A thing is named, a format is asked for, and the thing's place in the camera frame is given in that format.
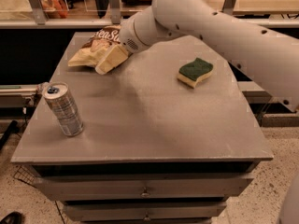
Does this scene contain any drawer with knob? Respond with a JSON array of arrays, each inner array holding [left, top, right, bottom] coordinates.
[[64, 202, 226, 222], [34, 173, 253, 201]]

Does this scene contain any orange plastic bag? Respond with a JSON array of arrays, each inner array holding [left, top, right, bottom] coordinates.
[[40, 0, 68, 19]]

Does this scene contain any grey drawer cabinet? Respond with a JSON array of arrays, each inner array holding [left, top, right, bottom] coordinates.
[[12, 37, 273, 224]]

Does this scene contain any brown chip bag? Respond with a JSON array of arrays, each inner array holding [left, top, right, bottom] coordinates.
[[68, 25, 121, 69]]

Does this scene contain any upper drawer with knob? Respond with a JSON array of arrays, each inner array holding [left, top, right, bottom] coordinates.
[[34, 173, 253, 201]]

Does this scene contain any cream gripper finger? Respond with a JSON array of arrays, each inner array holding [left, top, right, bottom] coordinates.
[[95, 44, 129, 75]]

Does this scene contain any wire rack on floor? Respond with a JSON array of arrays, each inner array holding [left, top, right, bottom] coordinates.
[[13, 166, 35, 187]]

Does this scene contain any black shoe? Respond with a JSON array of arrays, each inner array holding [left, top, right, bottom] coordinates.
[[0, 212, 22, 224]]

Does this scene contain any silver drink can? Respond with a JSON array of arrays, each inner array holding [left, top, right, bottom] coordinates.
[[42, 82, 83, 137]]

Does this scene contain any lower drawer with knob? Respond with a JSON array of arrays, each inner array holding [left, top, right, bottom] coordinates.
[[64, 202, 226, 222]]

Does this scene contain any metal shelf rail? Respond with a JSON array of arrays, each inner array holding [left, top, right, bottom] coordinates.
[[0, 19, 299, 29]]

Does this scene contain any green yellow sponge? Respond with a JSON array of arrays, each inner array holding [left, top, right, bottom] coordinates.
[[177, 58, 214, 89]]

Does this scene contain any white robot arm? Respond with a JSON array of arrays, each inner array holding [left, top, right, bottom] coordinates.
[[117, 0, 299, 112]]

